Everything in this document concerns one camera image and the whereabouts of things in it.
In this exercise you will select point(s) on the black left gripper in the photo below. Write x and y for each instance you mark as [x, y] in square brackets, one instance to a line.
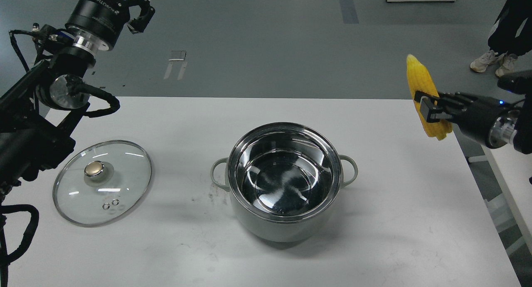
[104, 19]

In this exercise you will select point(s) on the yellow corn cob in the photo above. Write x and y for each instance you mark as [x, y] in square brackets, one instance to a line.
[419, 79]

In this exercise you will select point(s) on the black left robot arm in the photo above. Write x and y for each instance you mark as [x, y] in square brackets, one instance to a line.
[40, 112]

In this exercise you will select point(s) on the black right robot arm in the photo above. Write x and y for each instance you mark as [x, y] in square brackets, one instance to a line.
[520, 83]

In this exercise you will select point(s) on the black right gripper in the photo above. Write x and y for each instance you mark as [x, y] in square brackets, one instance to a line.
[486, 120]

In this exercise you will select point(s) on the person legs with sneakers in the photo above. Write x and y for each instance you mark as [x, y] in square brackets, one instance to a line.
[510, 38]

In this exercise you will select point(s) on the grey-green steel cooking pot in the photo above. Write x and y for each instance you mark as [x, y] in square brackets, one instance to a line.
[283, 179]

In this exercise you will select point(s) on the glass pot lid gold knob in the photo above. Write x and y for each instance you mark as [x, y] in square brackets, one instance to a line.
[102, 183]

